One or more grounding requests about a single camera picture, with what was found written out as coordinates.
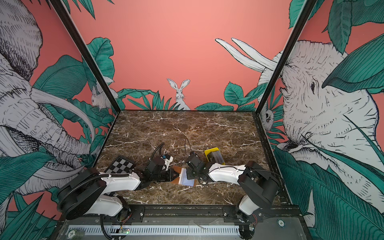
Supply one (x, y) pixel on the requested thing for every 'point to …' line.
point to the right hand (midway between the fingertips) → (187, 171)
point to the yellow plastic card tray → (208, 151)
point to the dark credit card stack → (215, 156)
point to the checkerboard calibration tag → (121, 165)
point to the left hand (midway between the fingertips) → (180, 173)
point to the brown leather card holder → (182, 178)
